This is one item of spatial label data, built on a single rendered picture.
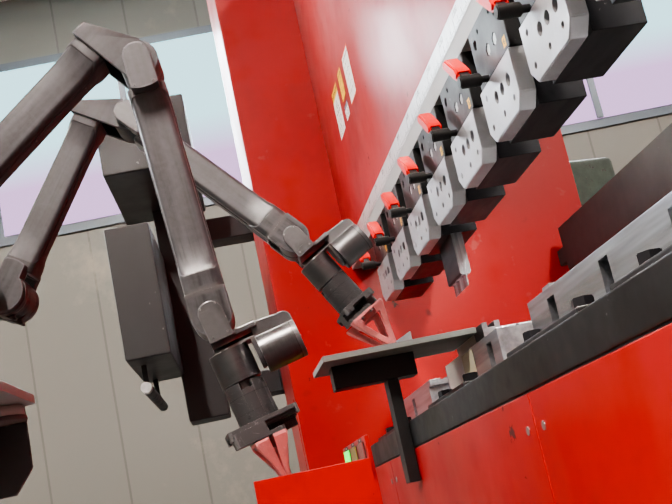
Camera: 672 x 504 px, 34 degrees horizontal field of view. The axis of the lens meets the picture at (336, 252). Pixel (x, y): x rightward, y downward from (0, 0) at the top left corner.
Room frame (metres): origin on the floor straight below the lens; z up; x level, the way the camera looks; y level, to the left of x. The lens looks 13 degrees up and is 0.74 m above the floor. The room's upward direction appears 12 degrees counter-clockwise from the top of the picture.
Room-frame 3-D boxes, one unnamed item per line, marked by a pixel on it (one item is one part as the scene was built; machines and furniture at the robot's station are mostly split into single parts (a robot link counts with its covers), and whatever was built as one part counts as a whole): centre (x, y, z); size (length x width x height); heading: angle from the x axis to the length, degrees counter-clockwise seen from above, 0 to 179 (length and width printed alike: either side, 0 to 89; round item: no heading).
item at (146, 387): (3.11, 0.58, 1.20); 0.45 x 0.03 x 0.08; 6
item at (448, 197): (1.77, -0.23, 1.26); 0.15 x 0.09 x 0.17; 9
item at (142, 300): (3.04, 0.55, 1.42); 0.45 x 0.12 x 0.36; 6
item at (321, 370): (1.92, -0.06, 1.00); 0.26 x 0.18 x 0.01; 99
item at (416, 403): (2.48, -0.12, 0.92); 0.50 x 0.06 x 0.10; 9
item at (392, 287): (2.36, -0.13, 1.26); 0.15 x 0.09 x 0.17; 9
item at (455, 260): (1.94, -0.20, 1.13); 0.10 x 0.02 x 0.10; 9
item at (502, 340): (1.88, -0.21, 0.92); 0.39 x 0.06 x 0.10; 9
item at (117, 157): (3.10, 0.47, 1.52); 0.51 x 0.25 x 0.85; 6
